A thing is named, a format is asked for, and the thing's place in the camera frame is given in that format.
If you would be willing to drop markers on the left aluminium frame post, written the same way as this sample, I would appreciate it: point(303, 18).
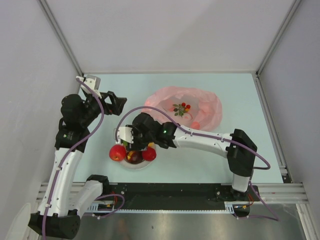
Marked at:
point(60, 35)

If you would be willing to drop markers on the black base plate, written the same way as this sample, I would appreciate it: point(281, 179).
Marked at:
point(147, 193)

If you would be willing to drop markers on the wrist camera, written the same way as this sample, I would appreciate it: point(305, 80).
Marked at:
point(124, 133)
point(92, 82)

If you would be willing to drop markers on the right aluminium frame post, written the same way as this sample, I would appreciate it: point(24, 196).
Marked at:
point(279, 34)

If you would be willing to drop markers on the fake red apple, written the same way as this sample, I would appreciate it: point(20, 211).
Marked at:
point(117, 153)

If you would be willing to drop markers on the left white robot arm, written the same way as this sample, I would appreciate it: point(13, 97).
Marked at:
point(59, 215)

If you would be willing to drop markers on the pink plastic bag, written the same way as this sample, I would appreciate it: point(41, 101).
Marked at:
point(206, 107)

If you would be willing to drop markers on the aluminium rail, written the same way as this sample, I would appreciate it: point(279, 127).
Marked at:
point(271, 193)
point(282, 164)

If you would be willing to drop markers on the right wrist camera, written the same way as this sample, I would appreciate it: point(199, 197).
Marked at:
point(124, 133)

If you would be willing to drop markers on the fake cherry tomatoes bunch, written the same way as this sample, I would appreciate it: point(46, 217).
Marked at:
point(181, 109)

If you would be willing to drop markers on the white cable duct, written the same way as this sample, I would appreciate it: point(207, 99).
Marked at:
point(207, 207)

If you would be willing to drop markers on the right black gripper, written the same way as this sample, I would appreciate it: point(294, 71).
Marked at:
point(136, 146)

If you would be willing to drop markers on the aluminium front rail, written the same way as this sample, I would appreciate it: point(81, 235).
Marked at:
point(271, 193)

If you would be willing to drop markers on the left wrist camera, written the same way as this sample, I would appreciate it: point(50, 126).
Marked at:
point(92, 82)

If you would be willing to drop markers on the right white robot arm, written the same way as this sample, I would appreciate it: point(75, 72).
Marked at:
point(236, 147)

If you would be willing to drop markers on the white plate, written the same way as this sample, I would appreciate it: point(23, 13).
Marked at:
point(140, 166)

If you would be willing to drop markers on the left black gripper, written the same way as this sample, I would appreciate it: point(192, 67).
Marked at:
point(119, 101)

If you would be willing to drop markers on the aluminium frame post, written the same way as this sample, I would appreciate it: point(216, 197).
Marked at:
point(279, 34)
point(60, 35)

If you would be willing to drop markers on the fake red yellow peach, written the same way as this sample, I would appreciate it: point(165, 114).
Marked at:
point(195, 125)

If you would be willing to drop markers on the fake dark purple fruit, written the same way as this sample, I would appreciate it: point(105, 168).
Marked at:
point(134, 157)

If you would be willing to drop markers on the right side aluminium rail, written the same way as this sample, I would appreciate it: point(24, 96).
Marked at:
point(282, 164)

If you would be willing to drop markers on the fake red pomegranate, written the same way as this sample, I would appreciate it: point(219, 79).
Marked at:
point(149, 154)

